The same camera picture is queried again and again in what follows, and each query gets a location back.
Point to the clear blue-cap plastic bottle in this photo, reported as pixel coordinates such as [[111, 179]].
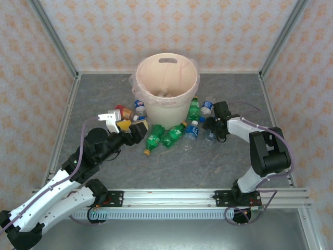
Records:
[[209, 136]]

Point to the small Pepsi plastic bottle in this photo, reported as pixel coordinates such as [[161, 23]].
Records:
[[207, 106], [139, 104]]

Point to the red orange plastic bottle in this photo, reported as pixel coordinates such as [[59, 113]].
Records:
[[125, 110]]

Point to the green Sprite plastic bottle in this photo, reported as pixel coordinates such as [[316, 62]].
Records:
[[174, 134], [154, 139], [194, 110]]

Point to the blue-label water bottle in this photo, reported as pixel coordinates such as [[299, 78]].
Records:
[[191, 131]]

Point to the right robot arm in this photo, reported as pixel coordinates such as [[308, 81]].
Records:
[[270, 153]]

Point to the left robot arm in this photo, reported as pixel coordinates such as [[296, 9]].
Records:
[[52, 187]]

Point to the cream plastic bin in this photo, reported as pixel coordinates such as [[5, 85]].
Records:
[[166, 117]]

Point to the small green circuit board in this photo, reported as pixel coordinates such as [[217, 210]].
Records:
[[257, 208]]

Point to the grey metal panel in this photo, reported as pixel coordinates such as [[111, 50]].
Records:
[[169, 234]]

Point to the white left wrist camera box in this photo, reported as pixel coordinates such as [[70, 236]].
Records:
[[112, 125]]

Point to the aluminium table end rail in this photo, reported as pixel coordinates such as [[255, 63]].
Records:
[[229, 72]]

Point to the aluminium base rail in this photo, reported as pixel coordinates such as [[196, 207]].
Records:
[[169, 198]]

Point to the aluminium frame post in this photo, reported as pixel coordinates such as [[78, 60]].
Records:
[[52, 34], [283, 34], [310, 229]]

